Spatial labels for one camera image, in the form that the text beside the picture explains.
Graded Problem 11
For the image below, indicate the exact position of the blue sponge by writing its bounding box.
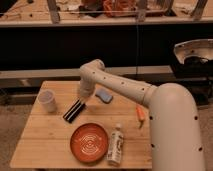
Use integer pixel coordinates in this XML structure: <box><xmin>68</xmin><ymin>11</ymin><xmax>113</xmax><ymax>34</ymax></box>
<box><xmin>95</xmin><ymin>89</ymin><xmax>113</xmax><ymax>104</ymax></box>

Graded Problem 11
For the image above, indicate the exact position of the orange plate with white pattern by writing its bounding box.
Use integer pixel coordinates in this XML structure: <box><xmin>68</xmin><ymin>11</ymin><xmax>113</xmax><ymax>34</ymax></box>
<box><xmin>70</xmin><ymin>123</ymin><xmax>108</xmax><ymax>164</ymax></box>

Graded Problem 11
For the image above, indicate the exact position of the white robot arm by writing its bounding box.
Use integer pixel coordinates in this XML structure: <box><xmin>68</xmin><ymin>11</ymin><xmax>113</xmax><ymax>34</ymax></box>
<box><xmin>78</xmin><ymin>59</ymin><xmax>206</xmax><ymax>171</ymax></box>

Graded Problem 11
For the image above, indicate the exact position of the red object on shelf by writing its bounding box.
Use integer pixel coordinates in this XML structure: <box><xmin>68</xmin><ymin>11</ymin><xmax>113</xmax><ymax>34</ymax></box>
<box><xmin>103</xmin><ymin>0</ymin><xmax>136</xmax><ymax>17</ymax></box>

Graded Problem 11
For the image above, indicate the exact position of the long wooden shelf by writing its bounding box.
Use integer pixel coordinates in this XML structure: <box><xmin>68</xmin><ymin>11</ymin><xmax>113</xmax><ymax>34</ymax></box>
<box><xmin>0</xmin><ymin>0</ymin><xmax>213</xmax><ymax>27</ymax></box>

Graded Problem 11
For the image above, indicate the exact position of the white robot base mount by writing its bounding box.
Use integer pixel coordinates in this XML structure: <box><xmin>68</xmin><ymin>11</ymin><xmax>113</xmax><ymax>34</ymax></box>
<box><xmin>173</xmin><ymin>39</ymin><xmax>213</xmax><ymax>64</ymax></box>

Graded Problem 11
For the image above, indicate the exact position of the orange carrot toy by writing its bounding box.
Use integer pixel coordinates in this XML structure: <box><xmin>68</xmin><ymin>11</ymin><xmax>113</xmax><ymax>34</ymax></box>
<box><xmin>136</xmin><ymin>104</ymin><xmax>145</xmax><ymax>129</ymax></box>

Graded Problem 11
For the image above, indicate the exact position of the black striped eraser block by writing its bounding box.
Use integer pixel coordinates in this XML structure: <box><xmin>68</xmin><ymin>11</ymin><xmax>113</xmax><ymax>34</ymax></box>
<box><xmin>63</xmin><ymin>100</ymin><xmax>85</xmax><ymax>123</ymax></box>

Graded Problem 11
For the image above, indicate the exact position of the translucent plastic cup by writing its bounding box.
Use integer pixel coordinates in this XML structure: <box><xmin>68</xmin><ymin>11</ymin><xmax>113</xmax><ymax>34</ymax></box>
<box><xmin>37</xmin><ymin>89</ymin><xmax>57</xmax><ymax>113</ymax></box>

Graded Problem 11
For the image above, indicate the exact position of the white plastic bottle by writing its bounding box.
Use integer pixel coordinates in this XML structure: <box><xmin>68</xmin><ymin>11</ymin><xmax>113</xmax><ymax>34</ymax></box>
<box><xmin>107</xmin><ymin>123</ymin><xmax>124</xmax><ymax>166</ymax></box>

